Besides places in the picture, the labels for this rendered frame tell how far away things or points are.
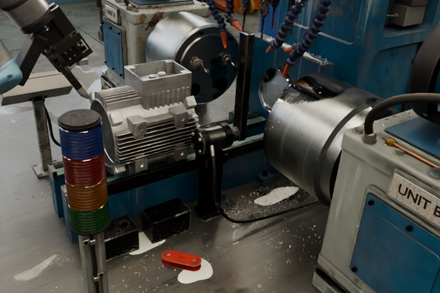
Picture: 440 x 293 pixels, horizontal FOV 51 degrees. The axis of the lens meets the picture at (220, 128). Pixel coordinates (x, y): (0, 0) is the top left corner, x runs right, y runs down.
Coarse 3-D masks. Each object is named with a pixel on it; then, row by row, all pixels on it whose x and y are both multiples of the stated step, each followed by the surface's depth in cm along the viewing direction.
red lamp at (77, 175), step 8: (104, 152) 67; (64, 160) 65; (72, 160) 64; (80, 160) 64; (88, 160) 64; (96, 160) 65; (104, 160) 68; (64, 168) 66; (72, 168) 65; (80, 168) 65; (88, 168) 65; (96, 168) 66; (104, 168) 68; (72, 176) 66; (80, 176) 65; (88, 176) 66; (96, 176) 66; (104, 176) 68; (80, 184) 66; (88, 184) 66
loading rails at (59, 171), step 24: (264, 120) 134; (240, 144) 119; (48, 168) 105; (168, 168) 108; (192, 168) 112; (240, 168) 122; (264, 168) 127; (120, 192) 103; (144, 192) 107; (168, 192) 111; (192, 192) 115; (72, 240) 101
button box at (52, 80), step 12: (48, 72) 114; (60, 72) 116; (36, 84) 112; (48, 84) 114; (60, 84) 115; (0, 96) 111; (12, 96) 109; (24, 96) 112; (36, 96) 115; (48, 96) 118
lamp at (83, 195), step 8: (72, 184) 66; (96, 184) 67; (104, 184) 69; (72, 192) 67; (80, 192) 67; (88, 192) 67; (96, 192) 68; (104, 192) 69; (72, 200) 68; (80, 200) 67; (88, 200) 68; (96, 200) 68; (104, 200) 70; (80, 208) 68; (88, 208) 68; (96, 208) 69
